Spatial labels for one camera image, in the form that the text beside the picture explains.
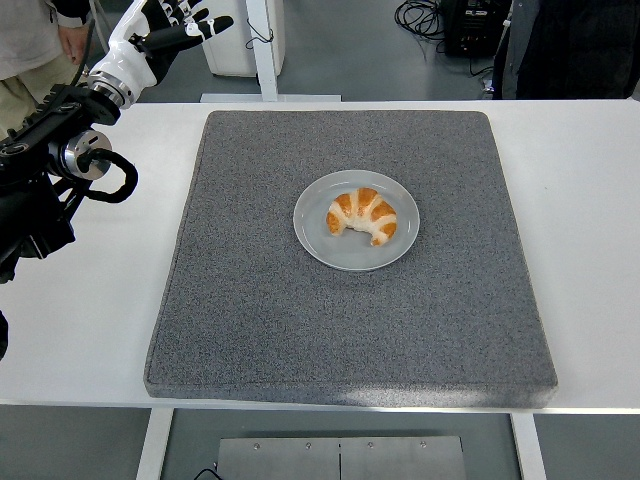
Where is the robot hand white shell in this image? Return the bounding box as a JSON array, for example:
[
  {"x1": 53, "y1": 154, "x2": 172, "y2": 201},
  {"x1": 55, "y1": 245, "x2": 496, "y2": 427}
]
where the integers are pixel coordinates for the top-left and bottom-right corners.
[{"x1": 89, "y1": 0, "x2": 235, "y2": 96}]

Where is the croissant bread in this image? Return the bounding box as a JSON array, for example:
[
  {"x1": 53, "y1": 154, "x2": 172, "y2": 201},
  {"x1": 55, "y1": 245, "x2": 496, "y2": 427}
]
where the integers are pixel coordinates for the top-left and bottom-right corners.
[{"x1": 326, "y1": 187, "x2": 399, "y2": 248}]

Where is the grey round plate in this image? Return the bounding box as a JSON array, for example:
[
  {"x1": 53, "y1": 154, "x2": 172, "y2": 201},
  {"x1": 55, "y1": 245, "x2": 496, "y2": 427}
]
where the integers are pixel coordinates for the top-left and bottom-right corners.
[{"x1": 292, "y1": 169, "x2": 420, "y2": 272}]

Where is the grey metal plate with screws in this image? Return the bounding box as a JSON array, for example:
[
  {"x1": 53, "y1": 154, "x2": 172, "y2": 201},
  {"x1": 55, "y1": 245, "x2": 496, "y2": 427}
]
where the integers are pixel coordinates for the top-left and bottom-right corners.
[{"x1": 217, "y1": 435, "x2": 466, "y2": 480}]

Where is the white cabinet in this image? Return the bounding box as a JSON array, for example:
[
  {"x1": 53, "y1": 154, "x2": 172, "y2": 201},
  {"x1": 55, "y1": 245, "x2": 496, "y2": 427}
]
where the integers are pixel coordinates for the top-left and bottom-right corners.
[{"x1": 201, "y1": 0, "x2": 286, "y2": 79}]

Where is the person in beige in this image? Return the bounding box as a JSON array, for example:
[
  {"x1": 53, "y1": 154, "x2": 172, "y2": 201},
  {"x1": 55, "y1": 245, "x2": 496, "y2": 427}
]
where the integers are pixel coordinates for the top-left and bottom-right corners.
[{"x1": 0, "y1": 0, "x2": 109, "y2": 141}]

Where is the grey speckled mat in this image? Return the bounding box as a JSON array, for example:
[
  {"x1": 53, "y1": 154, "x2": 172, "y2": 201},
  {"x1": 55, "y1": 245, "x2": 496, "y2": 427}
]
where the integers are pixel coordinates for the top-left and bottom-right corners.
[{"x1": 143, "y1": 110, "x2": 559, "y2": 410}]

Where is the black electronic device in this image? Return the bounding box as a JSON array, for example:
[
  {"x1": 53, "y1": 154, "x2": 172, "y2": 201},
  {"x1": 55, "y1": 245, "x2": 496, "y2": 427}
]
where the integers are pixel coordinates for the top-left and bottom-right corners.
[{"x1": 438, "y1": 0, "x2": 514, "y2": 57}]

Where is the white table leg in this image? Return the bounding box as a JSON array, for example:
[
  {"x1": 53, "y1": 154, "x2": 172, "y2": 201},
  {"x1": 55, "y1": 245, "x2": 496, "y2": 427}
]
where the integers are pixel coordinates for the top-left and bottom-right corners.
[
  {"x1": 509, "y1": 412, "x2": 549, "y2": 480},
  {"x1": 135, "y1": 408, "x2": 174, "y2": 480}
]

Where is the person in dark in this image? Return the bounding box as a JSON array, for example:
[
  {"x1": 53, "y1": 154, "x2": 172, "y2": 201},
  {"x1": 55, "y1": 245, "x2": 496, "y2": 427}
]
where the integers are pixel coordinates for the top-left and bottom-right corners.
[{"x1": 491, "y1": 0, "x2": 640, "y2": 100}]

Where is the white post with base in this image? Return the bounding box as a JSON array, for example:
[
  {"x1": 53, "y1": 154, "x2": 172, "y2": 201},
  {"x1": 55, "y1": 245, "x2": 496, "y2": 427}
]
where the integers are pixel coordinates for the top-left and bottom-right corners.
[{"x1": 199, "y1": 0, "x2": 342, "y2": 104}]

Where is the black floor cable bundle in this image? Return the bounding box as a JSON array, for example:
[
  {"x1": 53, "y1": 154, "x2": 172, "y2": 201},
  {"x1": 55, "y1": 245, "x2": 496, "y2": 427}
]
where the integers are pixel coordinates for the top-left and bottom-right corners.
[{"x1": 393, "y1": 0, "x2": 446, "y2": 54}]

